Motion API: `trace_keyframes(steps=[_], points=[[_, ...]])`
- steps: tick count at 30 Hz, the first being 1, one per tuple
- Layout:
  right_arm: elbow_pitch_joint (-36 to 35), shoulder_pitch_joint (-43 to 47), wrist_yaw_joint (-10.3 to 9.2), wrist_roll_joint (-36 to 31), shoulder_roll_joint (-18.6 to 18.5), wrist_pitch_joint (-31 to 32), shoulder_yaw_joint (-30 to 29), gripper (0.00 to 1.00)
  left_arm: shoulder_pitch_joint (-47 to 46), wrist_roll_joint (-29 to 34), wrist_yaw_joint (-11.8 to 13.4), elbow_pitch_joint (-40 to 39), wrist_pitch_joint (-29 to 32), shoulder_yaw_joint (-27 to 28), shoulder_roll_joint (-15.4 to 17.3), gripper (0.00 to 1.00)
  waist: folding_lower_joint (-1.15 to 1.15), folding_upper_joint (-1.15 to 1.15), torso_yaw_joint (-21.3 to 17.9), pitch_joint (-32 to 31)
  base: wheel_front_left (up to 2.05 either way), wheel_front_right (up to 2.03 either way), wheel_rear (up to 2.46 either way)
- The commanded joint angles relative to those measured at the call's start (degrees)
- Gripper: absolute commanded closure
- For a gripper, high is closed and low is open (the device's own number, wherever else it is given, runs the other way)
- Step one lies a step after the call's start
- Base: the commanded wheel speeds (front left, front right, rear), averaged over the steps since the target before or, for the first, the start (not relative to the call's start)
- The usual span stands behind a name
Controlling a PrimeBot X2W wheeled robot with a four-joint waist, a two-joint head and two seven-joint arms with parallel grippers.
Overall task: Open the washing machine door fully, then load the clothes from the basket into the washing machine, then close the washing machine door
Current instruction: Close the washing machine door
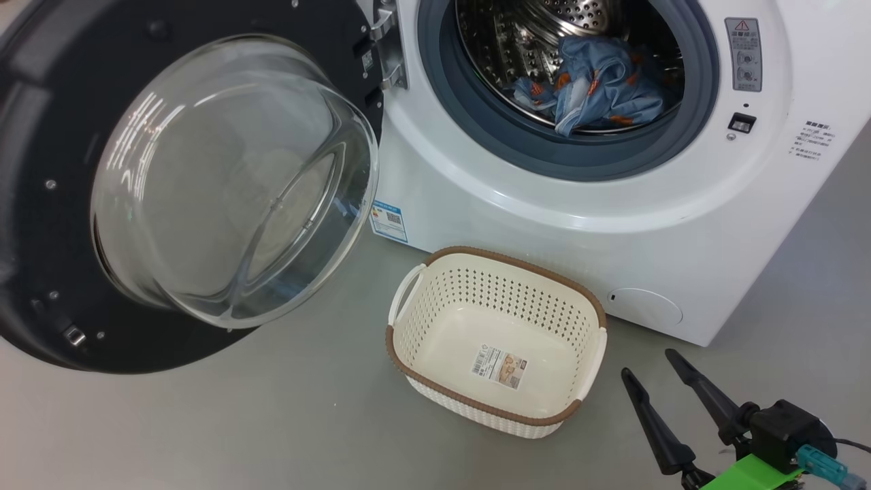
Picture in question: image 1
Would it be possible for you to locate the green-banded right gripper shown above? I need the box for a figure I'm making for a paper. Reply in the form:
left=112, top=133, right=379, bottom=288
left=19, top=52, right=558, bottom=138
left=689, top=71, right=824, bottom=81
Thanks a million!
left=621, top=348, right=807, bottom=490

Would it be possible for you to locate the white front-load washing machine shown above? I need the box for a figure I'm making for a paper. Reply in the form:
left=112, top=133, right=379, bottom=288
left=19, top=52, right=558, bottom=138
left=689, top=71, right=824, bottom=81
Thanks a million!
left=371, top=0, right=871, bottom=348

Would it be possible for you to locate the basket product label sticker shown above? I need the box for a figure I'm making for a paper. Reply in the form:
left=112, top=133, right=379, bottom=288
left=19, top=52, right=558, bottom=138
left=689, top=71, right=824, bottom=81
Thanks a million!
left=470, top=344, right=528, bottom=390

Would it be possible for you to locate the blue bear-print garment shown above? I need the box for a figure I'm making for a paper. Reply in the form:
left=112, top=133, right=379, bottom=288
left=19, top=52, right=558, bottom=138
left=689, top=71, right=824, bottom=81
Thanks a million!
left=512, top=35, right=666, bottom=139

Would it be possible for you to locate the metal door hinge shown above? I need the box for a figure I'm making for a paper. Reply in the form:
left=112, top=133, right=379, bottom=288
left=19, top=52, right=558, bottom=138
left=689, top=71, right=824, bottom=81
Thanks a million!
left=367, top=0, right=409, bottom=93

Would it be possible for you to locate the grey rubber door seal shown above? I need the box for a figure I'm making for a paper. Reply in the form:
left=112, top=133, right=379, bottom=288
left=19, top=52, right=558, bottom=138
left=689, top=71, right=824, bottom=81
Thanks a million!
left=416, top=0, right=721, bottom=182

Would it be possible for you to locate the blue energy label sticker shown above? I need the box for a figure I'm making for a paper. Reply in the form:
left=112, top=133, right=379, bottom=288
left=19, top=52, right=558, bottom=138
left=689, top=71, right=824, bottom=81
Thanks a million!
left=371, top=199, right=410, bottom=244

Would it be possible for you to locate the black glass washer door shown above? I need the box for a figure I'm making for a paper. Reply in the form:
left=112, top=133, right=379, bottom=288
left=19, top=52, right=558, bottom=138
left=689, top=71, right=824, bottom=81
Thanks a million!
left=0, top=0, right=385, bottom=375

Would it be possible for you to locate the cream laundry basket brown rim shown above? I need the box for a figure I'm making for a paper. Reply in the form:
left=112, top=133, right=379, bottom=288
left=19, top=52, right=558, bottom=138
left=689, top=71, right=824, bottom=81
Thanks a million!
left=385, top=246, right=608, bottom=440

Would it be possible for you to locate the teal cable connector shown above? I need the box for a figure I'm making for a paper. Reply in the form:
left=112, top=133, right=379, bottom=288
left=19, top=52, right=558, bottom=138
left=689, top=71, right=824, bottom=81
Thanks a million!
left=796, top=444, right=871, bottom=490

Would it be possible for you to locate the grey warning sticker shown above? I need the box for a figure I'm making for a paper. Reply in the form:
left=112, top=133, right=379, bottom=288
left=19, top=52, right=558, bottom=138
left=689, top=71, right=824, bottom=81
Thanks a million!
left=724, top=17, right=763, bottom=93

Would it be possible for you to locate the round white filter cover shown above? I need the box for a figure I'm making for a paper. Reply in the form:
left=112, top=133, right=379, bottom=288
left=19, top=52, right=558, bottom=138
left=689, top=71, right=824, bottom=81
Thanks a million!
left=607, top=287, right=684, bottom=326

